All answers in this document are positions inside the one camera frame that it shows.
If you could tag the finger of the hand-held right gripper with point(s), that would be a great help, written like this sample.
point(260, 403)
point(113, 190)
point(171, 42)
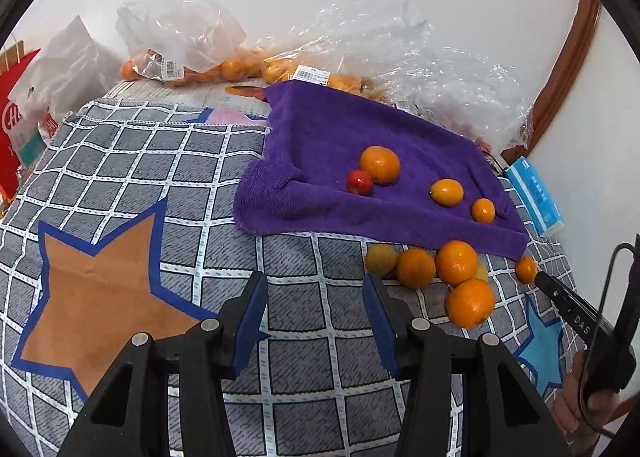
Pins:
point(565, 299)

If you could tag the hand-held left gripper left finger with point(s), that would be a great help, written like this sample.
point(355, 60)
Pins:
point(250, 322)

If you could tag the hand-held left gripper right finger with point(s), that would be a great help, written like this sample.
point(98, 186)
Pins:
point(380, 322)

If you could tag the yellow-green plum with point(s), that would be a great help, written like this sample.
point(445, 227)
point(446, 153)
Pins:
point(482, 273)
point(382, 259)

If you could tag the large orange mandarin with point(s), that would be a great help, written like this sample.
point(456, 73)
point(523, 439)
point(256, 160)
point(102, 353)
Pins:
point(470, 303)

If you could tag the red cherry tomato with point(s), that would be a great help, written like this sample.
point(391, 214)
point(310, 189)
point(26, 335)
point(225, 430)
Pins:
point(360, 182)

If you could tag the oval orange kumquat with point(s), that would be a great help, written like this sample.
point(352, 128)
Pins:
point(447, 192)

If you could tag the purple towel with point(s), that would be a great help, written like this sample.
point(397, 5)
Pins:
point(320, 137)

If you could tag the person's right hand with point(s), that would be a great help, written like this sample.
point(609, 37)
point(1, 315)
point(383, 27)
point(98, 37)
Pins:
point(570, 402)

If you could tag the blue tissue pack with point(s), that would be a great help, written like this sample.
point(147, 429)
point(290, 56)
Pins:
point(535, 197)

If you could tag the grey checked star blanket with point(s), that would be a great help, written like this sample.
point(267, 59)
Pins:
point(125, 162)

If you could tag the printed white bed sheet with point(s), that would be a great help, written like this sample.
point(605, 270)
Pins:
point(210, 99)

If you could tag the clear bag of oranges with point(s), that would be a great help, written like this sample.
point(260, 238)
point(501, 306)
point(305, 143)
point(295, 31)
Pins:
point(180, 27)
point(340, 37)

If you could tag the white plastic bag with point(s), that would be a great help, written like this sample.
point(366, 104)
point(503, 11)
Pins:
point(75, 62)

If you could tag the red paper bag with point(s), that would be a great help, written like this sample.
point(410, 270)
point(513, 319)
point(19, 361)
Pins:
point(15, 82)

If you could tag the brown wooden door frame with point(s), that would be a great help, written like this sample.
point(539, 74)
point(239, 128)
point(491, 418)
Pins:
point(565, 62)

